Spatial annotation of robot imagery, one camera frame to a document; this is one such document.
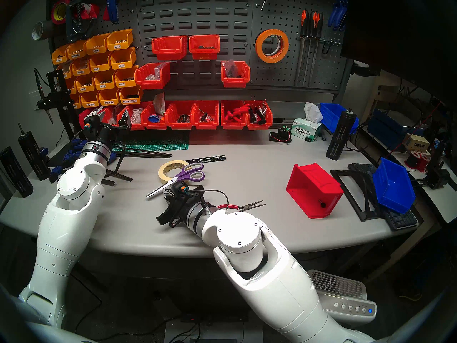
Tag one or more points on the red yellow tape roll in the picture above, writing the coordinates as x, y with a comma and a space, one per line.
57, 6

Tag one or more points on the red white tape roll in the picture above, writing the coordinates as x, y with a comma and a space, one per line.
91, 11

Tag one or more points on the orange tape roll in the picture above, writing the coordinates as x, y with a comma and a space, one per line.
259, 45

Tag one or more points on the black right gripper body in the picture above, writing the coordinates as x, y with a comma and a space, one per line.
182, 212

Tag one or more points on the yellow plastic parts bin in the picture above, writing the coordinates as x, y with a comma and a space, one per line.
89, 100
60, 56
85, 84
76, 50
119, 38
125, 77
76, 102
123, 58
80, 67
96, 44
72, 85
100, 63
131, 95
104, 80
66, 71
109, 97

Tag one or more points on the dark blue storage bin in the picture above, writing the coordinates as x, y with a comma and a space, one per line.
383, 131

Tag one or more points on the blue plastic storage bin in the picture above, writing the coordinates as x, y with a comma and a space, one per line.
392, 188
330, 113

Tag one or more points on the black metal fixture stand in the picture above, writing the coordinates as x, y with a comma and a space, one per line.
59, 99

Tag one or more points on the clear plastic parts bag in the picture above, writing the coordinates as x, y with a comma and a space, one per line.
230, 67
157, 74

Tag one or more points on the black battery holder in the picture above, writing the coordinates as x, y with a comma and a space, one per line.
280, 135

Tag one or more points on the grey pegboard back panel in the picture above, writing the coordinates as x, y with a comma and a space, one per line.
194, 20

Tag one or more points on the black printed frame part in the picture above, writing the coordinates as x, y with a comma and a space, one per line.
342, 174

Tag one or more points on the black tripod rods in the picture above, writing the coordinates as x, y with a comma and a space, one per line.
150, 153

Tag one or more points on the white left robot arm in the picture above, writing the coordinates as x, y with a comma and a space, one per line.
68, 217

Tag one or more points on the grey duct tape roll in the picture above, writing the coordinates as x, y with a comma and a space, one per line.
44, 29

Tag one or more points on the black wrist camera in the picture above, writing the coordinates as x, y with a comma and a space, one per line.
92, 123
182, 189

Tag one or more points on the black desktop device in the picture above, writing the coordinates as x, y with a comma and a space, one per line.
437, 176

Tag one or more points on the Kimtech tissue box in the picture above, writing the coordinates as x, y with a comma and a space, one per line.
309, 129

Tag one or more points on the black computer keyboard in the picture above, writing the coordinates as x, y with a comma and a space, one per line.
403, 219

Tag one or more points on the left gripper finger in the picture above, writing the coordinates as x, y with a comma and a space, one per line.
94, 114
124, 118

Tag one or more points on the black cylindrical tool holder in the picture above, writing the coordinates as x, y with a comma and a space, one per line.
339, 138
34, 156

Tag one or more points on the white side table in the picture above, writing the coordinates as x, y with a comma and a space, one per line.
444, 203

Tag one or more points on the green cutting mat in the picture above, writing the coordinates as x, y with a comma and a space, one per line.
160, 144

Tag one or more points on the pile of blue clamps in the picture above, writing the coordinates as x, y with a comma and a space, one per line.
73, 147

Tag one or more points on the black bar clamp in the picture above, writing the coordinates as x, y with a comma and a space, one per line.
76, 28

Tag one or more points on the black computer monitor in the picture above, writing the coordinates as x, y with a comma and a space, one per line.
392, 24

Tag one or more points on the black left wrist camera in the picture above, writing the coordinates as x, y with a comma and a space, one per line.
92, 123

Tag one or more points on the black tape roll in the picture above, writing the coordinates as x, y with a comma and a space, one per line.
279, 52

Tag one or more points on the black marker pen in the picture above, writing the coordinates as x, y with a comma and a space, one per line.
210, 159

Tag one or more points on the small blue plastic part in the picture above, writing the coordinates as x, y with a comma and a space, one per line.
153, 119

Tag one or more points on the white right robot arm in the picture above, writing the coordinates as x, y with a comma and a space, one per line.
278, 292

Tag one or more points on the clear plastic hardware bag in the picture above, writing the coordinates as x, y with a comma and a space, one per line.
137, 115

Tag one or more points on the white Coway air purifier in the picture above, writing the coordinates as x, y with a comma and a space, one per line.
342, 296

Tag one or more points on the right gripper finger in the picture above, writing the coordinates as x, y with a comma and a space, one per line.
165, 217
170, 193

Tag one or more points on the beige masking tape roll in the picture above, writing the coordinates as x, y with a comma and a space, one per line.
162, 172

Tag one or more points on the small cardboard box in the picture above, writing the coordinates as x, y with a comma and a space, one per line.
417, 144

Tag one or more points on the red plastic storage bin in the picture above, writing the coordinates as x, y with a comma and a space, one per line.
153, 125
180, 125
230, 125
136, 127
167, 47
310, 188
81, 120
259, 127
109, 113
204, 52
151, 80
234, 82
205, 125

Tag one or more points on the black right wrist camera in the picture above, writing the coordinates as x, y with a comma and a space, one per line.
182, 189

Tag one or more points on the metal double peg hook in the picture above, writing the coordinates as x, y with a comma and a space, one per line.
274, 38

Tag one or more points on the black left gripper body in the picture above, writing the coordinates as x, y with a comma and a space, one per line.
112, 126

